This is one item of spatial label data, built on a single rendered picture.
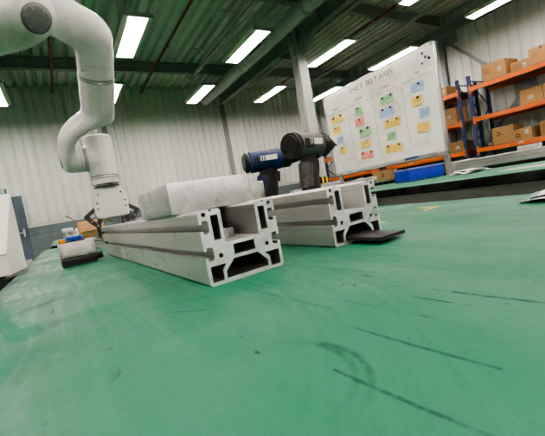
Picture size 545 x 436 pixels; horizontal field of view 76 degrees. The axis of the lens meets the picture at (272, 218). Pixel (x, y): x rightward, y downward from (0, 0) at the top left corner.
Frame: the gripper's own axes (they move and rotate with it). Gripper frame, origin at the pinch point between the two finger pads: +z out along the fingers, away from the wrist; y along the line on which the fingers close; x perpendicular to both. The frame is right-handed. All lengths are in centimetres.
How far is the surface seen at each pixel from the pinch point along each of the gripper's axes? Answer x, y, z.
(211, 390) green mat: 105, 13, 5
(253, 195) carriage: 54, -21, -4
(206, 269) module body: 85, 5, 3
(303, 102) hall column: -579, -593, -227
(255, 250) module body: 86, -1, 3
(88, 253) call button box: 21.7, 10.8, 3.2
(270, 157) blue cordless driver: 41, -37, -14
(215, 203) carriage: 79, -1, -4
